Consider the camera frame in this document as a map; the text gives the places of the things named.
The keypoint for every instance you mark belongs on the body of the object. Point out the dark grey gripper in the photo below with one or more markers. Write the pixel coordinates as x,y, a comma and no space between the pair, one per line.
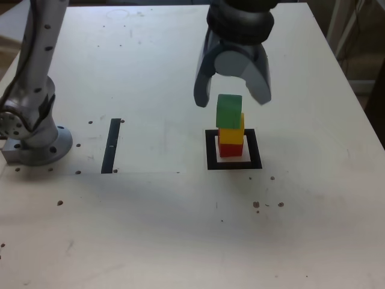
240,47

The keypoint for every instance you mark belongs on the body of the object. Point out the black tape strip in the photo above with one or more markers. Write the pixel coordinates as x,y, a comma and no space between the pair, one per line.
109,156

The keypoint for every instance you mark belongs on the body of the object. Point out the white metal frame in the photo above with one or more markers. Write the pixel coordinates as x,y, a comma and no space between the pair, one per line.
332,21

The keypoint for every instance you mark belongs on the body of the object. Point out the red cube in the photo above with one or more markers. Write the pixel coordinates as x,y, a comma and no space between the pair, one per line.
230,150

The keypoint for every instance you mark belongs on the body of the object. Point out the white side table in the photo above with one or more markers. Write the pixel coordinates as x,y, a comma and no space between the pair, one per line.
10,21

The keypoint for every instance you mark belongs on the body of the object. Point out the yellow cube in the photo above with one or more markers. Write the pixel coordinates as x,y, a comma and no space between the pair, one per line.
230,137

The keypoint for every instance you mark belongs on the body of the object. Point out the green cube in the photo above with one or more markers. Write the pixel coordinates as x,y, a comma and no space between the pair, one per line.
228,111

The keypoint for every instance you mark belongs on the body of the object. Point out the black tape square outline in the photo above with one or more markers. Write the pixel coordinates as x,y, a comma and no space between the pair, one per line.
255,150

